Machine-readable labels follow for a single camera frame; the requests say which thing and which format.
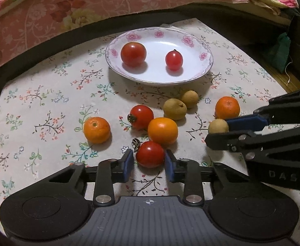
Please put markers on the small red tomato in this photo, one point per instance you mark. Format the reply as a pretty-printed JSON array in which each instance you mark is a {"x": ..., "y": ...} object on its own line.
[{"x": 173, "y": 60}]

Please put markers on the large red tomato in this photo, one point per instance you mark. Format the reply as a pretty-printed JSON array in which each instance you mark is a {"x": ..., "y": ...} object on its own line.
[{"x": 133, "y": 54}]

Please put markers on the floral tablecloth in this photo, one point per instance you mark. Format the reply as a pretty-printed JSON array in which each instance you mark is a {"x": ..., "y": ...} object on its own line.
[{"x": 37, "y": 133}]

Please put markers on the red tomato with calyx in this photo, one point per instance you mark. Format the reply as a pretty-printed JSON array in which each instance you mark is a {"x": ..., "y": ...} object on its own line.
[
  {"x": 141, "y": 116},
  {"x": 150, "y": 155}
]

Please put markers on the green cloth bag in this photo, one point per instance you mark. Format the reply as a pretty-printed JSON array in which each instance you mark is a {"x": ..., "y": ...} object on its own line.
[{"x": 280, "y": 51}]

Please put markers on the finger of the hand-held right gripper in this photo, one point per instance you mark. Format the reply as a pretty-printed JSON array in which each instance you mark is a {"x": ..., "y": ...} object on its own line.
[
  {"x": 244, "y": 123},
  {"x": 226, "y": 141}
]

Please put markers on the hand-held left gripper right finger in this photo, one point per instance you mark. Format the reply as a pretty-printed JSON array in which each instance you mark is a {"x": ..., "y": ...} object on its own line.
[{"x": 169, "y": 168}]

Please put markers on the white floral-rimmed plate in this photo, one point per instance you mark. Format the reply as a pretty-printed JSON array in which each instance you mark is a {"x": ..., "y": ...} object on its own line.
[{"x": 155, "y": 43}]

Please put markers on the smooth orange mandarin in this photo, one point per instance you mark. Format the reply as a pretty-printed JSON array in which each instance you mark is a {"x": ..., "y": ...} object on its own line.
[{"x": 162, "y": 130}]

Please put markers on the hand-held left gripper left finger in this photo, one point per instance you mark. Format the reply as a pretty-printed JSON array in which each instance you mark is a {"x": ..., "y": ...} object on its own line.
[{"x": 128, "y": 164}]

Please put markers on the dimpled orange mandarin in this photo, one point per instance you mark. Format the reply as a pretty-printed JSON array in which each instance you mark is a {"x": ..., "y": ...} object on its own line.
[{"x": 97, "y": 130}]

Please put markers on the large yellow-brown longan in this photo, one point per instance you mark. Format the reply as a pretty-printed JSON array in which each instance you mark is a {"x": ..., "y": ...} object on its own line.
[{"x": 175, "y": 109}]

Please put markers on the pink floral bedsheet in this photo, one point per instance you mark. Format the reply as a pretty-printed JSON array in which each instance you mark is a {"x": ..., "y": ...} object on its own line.
[{"x": 101, "y": 2}]

